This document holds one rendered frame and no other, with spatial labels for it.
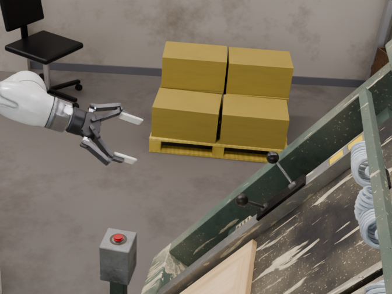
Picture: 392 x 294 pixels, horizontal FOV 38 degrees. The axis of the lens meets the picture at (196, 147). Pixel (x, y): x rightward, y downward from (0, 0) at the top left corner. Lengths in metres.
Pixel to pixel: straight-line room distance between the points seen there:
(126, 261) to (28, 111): 0.87
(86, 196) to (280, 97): 1.71
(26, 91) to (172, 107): 2.76
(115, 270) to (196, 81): 2.49
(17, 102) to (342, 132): 0.98
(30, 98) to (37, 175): 2.66
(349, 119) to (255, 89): 2.74
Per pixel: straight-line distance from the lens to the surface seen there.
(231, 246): 1.84
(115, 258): 2.25
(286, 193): 1.70
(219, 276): 1.80
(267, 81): 4.50
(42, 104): 1.58
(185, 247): 2.20
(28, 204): 3.97
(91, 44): 5.56
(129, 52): 5.55
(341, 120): 1.83
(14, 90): 1.59
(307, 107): 5.33
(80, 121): 1.61
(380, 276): 1.13
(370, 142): 1.05
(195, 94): 4.48
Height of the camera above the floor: 2.45
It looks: 33 degrees down
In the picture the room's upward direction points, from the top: 5 degrees clockwise
